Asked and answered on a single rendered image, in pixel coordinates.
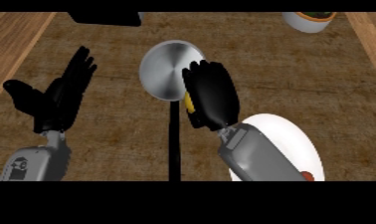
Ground silver pan with black handle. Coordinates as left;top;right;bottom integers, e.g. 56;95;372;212
139;39;205;182

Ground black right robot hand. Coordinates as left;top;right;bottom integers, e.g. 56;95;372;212
182;60;241;132

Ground red fruit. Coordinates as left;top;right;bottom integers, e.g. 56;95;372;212
300;170;316;182

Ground black appliance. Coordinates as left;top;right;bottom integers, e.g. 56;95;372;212
67;12;145;27

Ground white pot with plant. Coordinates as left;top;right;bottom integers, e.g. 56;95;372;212
281;12;338;34

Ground yellow lemon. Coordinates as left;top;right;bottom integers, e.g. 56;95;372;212
185;91;196;114

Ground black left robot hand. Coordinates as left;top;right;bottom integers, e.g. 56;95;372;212
2;46;99;134

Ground white plate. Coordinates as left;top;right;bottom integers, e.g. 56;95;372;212
229;112;326;182

